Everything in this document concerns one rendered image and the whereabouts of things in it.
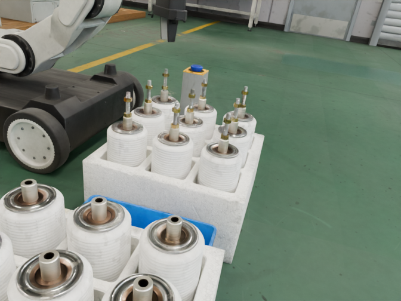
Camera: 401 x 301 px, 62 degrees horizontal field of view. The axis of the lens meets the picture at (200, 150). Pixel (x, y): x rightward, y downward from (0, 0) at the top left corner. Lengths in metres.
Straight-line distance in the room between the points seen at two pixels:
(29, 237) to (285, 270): 0.57
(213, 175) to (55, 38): 0.73
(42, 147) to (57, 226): 0.53
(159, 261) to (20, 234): 0.22
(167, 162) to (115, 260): 0.29
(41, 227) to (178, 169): 0.33
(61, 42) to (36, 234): 0.76
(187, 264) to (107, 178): 0.39
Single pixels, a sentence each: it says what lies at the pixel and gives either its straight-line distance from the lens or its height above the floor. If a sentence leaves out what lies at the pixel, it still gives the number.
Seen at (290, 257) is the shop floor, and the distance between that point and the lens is 0.90.
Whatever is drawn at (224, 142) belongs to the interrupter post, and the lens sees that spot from 0.74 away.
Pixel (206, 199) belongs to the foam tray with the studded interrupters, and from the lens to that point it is 0.74.
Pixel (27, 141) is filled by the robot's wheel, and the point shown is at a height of 0.10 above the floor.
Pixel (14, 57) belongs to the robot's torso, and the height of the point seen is 0.29.
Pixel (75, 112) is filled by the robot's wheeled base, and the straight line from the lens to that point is 1.11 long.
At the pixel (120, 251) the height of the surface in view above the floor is 0.21.
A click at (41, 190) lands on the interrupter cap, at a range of 0.61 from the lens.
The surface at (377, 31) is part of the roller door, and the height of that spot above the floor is 0.20.
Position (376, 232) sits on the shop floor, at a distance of 1.12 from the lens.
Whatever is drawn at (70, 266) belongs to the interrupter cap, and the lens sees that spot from 0.47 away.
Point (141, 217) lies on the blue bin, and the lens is 0.79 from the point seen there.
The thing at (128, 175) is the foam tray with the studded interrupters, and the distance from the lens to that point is 0.78.
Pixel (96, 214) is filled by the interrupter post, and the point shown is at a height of 0.26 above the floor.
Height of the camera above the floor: 0.59
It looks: 27 degrees down
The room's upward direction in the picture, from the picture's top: 8 degrees clockwise
